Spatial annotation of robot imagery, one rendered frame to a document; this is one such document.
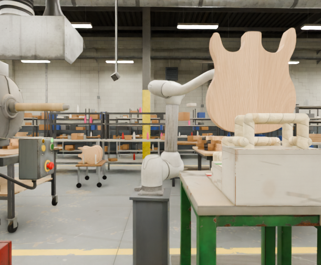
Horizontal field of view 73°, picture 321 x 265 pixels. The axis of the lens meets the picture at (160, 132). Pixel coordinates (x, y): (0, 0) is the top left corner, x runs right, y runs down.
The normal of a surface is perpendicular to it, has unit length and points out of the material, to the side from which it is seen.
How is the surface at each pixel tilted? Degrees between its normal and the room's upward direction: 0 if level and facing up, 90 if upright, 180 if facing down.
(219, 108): 92
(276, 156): 90
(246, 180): 90
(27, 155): 90
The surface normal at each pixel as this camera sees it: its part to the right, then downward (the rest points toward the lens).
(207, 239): 0.01, 0.00
